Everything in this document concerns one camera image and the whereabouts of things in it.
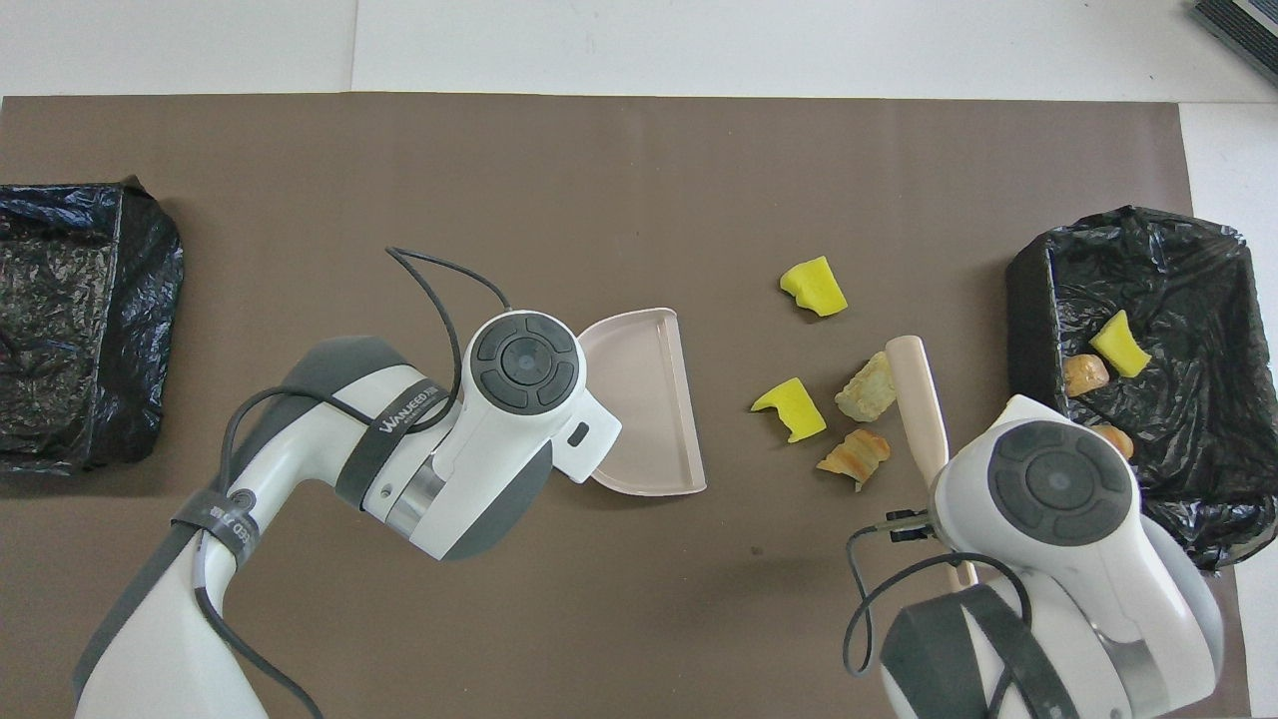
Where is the orange striped croissant piece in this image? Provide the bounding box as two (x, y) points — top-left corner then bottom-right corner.
(816, 428), (892, 492)

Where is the beige brush with black bristles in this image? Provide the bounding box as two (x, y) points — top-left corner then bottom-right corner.
(886, 336), (979, 588)

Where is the yellow sponge piece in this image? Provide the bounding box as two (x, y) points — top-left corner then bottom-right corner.
(1088, 310), (1152, 379)
(779, 256), (849, 319)
(750, 377), (828, 444)

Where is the brown bread roll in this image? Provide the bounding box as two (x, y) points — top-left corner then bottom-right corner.
(1061, 354), (1111, 396)

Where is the beige plastic dustpan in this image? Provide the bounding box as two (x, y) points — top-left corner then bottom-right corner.
(577, 308), (710, 497)

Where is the bin lined with black bag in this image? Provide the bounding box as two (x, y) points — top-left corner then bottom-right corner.
(0, 176), (186, 474)
(1004, 206), (1278, 572)

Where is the brown paper table mat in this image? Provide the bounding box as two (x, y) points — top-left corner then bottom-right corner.
(0, 93), (1251, 719)

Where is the dark grey ridged device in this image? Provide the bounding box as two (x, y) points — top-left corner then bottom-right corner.
(1190, 0), (1278, 87)

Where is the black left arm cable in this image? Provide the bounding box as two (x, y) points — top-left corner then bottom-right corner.
(195, 246), (512, 719)

